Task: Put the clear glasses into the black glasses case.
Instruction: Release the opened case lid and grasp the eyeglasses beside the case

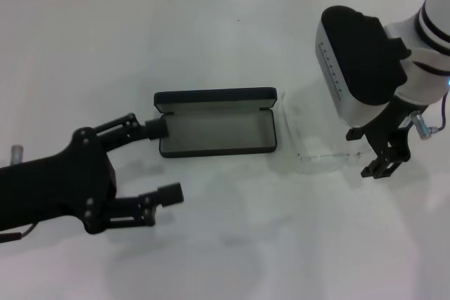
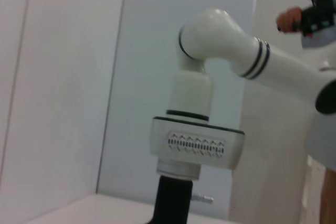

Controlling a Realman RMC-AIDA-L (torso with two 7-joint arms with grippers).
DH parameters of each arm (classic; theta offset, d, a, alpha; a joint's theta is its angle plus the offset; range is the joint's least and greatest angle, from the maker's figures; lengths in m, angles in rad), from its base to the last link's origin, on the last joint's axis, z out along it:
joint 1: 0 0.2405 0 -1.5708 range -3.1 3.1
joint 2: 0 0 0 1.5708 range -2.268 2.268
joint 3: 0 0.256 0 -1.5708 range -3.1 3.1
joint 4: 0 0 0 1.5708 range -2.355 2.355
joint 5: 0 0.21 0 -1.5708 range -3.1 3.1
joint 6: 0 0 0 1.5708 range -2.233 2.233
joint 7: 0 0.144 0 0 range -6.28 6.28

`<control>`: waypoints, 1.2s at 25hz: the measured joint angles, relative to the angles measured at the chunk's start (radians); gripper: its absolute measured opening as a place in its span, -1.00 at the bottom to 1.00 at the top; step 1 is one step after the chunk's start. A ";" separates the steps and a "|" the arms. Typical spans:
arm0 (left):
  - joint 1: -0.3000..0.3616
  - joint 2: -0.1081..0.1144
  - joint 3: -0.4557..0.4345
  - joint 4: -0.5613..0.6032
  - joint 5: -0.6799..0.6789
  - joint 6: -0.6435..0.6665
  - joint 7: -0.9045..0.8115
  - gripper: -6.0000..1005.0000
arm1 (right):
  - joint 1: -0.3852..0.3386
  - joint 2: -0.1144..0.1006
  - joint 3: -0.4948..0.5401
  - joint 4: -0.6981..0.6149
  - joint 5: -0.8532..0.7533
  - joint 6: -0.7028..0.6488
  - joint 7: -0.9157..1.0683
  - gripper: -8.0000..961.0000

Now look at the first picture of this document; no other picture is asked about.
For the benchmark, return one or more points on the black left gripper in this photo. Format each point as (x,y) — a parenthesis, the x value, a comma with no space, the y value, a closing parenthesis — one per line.
(52,184)

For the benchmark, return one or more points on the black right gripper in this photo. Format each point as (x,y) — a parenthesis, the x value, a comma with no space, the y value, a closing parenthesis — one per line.
(386,128)

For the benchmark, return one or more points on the clear white glasses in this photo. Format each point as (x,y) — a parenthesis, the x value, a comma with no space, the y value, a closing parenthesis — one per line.
(323,156)

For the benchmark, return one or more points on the black glasses case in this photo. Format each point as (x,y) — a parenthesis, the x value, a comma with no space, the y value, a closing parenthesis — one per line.
(218,135)

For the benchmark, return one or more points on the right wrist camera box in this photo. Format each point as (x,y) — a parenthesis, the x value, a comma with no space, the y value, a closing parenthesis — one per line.
(362,57)

